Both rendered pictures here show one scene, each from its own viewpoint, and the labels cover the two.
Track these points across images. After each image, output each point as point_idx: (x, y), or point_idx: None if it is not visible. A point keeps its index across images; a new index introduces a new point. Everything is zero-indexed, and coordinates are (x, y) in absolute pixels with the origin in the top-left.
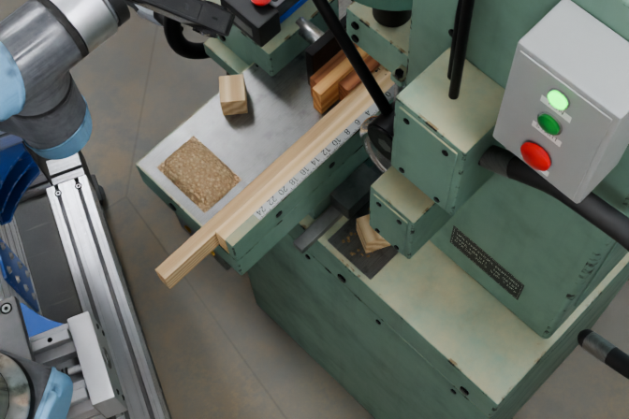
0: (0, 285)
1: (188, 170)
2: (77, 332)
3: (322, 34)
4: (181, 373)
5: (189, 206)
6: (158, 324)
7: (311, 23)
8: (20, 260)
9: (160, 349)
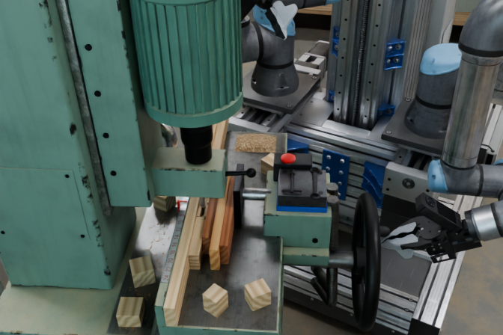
0: (316, 137)
1: (258, 135)
2: (261, 126)
3: (250, 191)
4: (283, 321)
5: (246, 133)
6: (316, 332)
7: (262, 192)
8: (344, 190)
9: (303, 322)
